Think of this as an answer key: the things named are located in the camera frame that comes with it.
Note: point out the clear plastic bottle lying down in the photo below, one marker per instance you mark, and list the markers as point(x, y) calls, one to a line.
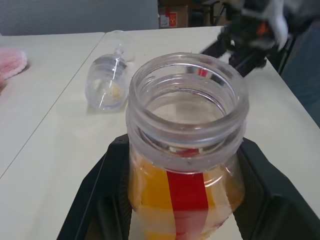
point(107, 82)

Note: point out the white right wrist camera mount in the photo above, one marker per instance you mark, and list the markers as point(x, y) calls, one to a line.
point(276, 17)

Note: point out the pink fluffy towel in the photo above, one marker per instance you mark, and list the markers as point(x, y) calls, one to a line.
point(11, 62)

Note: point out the clear jar with orange label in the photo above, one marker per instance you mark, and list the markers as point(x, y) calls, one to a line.
point(185, 160)

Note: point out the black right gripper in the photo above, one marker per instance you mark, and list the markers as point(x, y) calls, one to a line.
point(246, 33)

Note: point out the black office chair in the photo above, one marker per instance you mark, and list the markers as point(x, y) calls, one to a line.
point(207, 11)

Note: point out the brown cardboard box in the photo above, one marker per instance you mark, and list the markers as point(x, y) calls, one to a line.
point(172, 16)

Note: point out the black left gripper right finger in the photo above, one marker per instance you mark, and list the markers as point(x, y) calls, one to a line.
point(275, 200)

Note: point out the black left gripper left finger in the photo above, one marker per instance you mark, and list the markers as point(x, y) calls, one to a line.
point(100, 195)

